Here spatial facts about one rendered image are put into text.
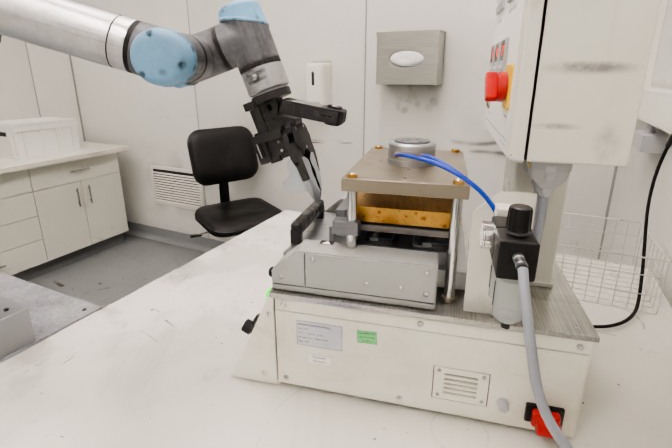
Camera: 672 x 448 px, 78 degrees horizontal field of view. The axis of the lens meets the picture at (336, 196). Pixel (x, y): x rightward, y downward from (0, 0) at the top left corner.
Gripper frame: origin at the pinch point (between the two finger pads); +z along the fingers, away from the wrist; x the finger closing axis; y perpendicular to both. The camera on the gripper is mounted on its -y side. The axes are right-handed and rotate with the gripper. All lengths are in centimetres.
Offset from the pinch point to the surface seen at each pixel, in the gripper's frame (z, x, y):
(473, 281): 15.2, 15.2, -23.0
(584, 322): 24.9, 13.9, -35.4
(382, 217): 4.4, 10.1, -12.4
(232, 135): -21, -153, 99
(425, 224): 7.1, 10.1, -18.3
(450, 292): 17.2, 13.2, -19.2
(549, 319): 23.3, 14.4, -31.2
